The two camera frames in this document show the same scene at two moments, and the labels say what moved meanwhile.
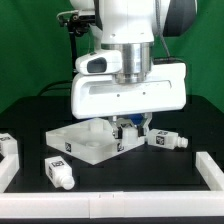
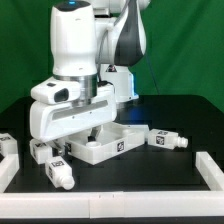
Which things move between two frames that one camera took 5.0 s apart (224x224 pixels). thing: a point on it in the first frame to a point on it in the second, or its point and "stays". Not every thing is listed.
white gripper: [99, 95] to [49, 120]
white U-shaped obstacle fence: [113, 204] stays
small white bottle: [59, 172] stays
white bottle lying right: [166, 139] stays
